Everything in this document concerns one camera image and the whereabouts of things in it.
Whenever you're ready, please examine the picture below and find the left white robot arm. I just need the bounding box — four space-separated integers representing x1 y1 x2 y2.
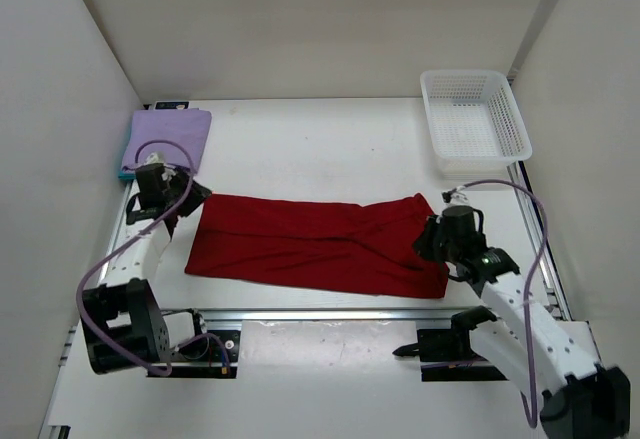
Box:
80 163 211 374

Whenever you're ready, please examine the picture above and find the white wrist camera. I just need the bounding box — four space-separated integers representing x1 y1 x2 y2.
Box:
441 186 471 208
143 151 166 165

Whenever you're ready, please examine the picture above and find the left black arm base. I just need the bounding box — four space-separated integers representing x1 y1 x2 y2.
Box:
163 309 241 379

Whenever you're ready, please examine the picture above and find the teal t shirt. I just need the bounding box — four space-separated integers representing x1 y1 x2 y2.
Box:
118 169 135 182

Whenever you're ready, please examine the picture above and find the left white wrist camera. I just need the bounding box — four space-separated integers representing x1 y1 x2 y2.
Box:
143 151 166 165

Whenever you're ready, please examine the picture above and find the white plastic basket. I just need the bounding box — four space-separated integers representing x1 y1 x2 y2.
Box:
420 69 533 177

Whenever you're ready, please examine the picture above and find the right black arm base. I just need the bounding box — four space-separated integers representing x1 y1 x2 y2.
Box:
392 306 506 383

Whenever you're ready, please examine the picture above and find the dark label sticker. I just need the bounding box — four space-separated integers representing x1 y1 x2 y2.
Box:
154 101 189 110

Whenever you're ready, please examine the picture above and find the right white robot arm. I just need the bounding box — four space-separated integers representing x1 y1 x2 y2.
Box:
413 205 631 438

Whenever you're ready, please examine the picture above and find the red t shirt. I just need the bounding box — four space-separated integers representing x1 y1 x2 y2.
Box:
185 193 448 299

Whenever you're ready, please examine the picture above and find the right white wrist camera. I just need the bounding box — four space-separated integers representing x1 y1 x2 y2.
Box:
441 186 471 208

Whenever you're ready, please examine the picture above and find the lilac t shirt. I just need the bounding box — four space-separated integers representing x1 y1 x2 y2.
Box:
121 109 212 173

